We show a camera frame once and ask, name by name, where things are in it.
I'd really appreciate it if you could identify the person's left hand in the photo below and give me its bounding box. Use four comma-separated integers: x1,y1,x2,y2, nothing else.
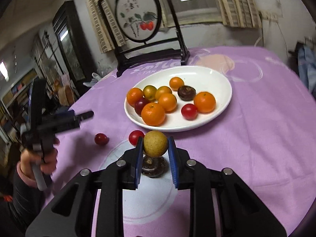
20,147,58,180

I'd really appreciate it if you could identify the small red cherry tomato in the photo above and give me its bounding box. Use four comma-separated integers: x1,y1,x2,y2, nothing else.
94,133,109,146

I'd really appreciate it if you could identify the person's left forearm dark sleeve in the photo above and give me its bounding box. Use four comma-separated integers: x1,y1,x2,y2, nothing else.
1,163,45,236

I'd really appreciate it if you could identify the yellow-green longan fruit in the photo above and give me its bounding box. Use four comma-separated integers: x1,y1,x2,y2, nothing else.
144,131,168,158

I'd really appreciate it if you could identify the purple tablecloth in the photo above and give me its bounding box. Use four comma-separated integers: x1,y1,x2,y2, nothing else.
48,47,315,234

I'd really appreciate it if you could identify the dark purple plum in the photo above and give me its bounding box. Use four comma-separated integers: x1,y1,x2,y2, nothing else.
134,97,150,116

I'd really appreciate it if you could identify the woven wicker basket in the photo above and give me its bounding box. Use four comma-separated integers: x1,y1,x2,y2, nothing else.
58,85,74,106

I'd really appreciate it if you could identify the white oval plate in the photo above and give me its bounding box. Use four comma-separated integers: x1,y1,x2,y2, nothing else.
124,66,232,133

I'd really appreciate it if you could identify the right beige checked curtain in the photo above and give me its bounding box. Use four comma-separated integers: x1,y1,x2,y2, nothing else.
217,0,262,28

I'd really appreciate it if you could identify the round painted table screen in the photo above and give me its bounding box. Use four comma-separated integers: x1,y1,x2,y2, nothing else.
98,0,190,78

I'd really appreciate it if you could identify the beige checked curtain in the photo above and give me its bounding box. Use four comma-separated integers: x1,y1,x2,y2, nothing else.
86,0,125,54
217,0,262,28

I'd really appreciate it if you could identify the left beige checked curtain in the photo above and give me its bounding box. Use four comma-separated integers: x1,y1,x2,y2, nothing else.
86,0,125,54

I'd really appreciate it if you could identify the white plastic bag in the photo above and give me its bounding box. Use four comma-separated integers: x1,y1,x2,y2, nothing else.
83,72,102,88

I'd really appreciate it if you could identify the small orange tangerine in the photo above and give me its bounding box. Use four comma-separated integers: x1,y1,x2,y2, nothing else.
169,77,185,91

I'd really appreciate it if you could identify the orange kumquat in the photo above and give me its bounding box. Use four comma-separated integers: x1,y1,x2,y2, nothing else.
155,86,172,101

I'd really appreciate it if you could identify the dark framed landscape painting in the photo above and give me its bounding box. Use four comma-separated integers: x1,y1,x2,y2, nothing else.
53,0,96,95

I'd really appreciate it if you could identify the dark brown water chestnut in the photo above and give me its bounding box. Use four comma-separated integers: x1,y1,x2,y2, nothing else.
141,155,167,178
177,85,196,101

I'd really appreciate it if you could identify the blue cloth pile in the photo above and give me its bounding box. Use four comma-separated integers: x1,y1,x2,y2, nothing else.
298,45,315,93

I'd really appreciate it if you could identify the greenish yellow tangerine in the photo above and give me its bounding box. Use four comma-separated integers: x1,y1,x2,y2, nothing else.
143,85,157,101

